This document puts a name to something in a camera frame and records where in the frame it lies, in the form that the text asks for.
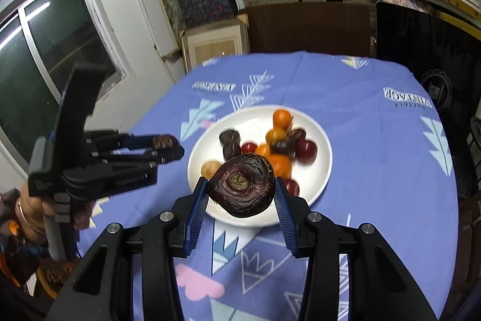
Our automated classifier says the white round plate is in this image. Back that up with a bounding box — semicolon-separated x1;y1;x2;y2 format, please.
187;105;333;227

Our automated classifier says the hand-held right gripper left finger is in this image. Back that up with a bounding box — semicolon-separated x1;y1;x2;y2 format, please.
47;176;209;321

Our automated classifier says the person's patterned clothing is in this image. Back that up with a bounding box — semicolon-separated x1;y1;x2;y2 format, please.
0;223;79;292

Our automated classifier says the blue printed tablecloth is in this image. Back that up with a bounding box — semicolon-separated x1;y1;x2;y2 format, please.
77;50;459;321

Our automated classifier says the white framed window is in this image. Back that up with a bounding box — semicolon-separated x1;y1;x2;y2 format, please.
0;0;130;171

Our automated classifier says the gold bracelet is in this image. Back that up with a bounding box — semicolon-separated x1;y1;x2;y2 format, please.
17;201;47;237

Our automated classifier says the person's left forearm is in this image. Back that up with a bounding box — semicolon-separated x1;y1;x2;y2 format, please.
0;189;47;246

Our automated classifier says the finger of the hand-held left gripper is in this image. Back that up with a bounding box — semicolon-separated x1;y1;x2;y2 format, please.
90;146;185;172
84;130;180;153

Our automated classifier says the white cabinet with wood panel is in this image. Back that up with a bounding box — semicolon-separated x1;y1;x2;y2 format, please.
180;14;250;73

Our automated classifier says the person's left hand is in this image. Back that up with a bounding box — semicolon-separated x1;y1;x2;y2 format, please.
20;186;96;231

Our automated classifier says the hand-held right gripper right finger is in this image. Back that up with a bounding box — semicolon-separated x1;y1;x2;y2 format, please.
274;176;438;321

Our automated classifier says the brown cardboard sheet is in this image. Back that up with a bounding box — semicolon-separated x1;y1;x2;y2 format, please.
244;3;376;56

